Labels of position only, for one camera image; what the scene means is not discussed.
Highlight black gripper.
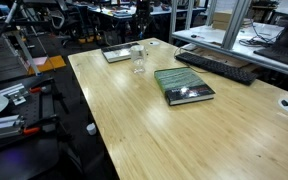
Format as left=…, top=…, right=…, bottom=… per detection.
left=136, top=0, right=153, bottom=38

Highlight clear wine glass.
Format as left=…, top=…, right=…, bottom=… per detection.
left=129, top=44, right=148, bottom=75

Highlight green black hardcover book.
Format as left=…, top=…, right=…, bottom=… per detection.
left=153, top=66, right=216, bottom=107

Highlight black office chair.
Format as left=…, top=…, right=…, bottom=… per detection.
left=48, top=3, right=82, bottom=45

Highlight black computer keyboard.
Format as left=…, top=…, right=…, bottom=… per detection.
left=174, top=51, right=259, bottom=86

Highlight cardboard boxes on shelf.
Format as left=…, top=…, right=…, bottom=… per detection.
left=211, top=11, right=252, bottom=31

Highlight grey top shelf bench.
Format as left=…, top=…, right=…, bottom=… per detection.
left=171, top=21, right=288, bottom=81

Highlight yellow floor mat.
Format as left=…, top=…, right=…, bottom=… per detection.
left=27, top=54, right=68, bottom=75

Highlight small white cylinder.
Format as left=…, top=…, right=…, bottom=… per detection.
left=85, top=122, right=98, bottom=136

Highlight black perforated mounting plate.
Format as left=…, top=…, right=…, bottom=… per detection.
left=2, top=78, right=61, bottom=136

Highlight black laptop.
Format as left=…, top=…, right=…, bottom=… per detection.
left=253, top=18, right=288, bottom=71

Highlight silver aluminium extrusion bar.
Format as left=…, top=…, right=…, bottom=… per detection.
left=0, top=114, right=26, bottom=142

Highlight thin aluminium frame post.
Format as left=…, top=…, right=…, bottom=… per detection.
left=168, top=0, right=179, bottom=45

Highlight wide aluminium frame post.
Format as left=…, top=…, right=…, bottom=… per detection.
left=220, top=0, right=252, bottom=51

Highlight black cable bundle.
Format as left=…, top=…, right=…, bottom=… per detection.
left=238, top=19, right=286, bottom=48

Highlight orange handled black clamp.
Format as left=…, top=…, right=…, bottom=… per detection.
left=28, top=77, right=57, bottom=95
left=21, top=114, right=61, bottom=136

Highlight silver aluminium corner bracket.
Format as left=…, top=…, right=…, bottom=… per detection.
left=0, top=83, right=30, bottom=107

